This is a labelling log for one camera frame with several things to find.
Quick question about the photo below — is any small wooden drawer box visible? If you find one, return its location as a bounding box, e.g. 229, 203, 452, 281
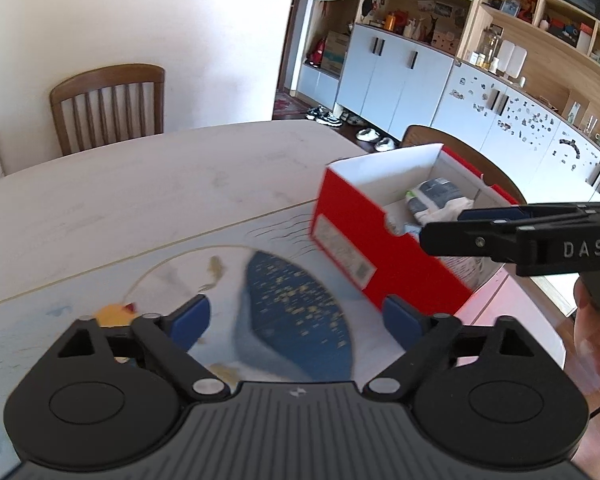
431, 22, 464, 51

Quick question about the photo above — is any wooden wall shelf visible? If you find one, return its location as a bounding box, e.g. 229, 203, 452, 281
455, 0, 600, 128

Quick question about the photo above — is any orange fox plush toy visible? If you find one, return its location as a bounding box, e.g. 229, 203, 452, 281
94, 302, 137, 330

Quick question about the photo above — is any person's right hand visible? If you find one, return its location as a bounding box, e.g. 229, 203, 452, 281
573, 277, 600, 377

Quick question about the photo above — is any glass jar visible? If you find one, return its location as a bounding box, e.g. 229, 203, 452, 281
482, 27, 501, 69

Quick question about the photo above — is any white desktop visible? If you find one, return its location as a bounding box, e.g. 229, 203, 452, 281
0, 120, 567, 480

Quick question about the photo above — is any printed blue white table mat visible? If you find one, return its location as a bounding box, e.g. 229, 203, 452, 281
0, 199, 567, 461

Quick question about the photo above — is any brown wooden chair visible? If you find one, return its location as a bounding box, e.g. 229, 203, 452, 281
401, 125, 528, 206
49, 64, 166, 157

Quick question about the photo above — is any pale blue low cabinet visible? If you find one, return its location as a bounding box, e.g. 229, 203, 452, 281
297, 62, 344, 104

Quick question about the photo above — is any red cardboard box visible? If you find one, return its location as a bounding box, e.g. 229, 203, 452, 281
310, 143, 522, 316

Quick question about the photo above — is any dark patterned rug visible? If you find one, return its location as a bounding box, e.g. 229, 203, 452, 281
273, 90, 307, 114

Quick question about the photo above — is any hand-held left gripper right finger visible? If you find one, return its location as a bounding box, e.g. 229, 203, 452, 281
363, 294, 548, 402

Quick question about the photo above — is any dark sneakers pair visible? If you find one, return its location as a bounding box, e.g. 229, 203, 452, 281
306, 105, 344, 127

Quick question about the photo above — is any brown cardboard carton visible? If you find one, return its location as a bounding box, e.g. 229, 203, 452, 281
322, 31, 352, 74

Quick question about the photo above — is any red bag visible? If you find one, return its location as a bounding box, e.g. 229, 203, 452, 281
307, 39, 329, 69

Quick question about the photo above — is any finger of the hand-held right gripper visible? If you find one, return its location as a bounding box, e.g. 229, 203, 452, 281
419, 221, 600, 277
456, 202, 600, 234

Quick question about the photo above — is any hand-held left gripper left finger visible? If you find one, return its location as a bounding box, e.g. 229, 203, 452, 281
52, 294, 229, 402

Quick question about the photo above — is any white canister pair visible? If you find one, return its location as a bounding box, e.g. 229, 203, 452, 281
497, 40, 527, 79

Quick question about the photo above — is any pale blue tall cabinet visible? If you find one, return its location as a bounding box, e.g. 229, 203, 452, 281
337, 0, 486, 134

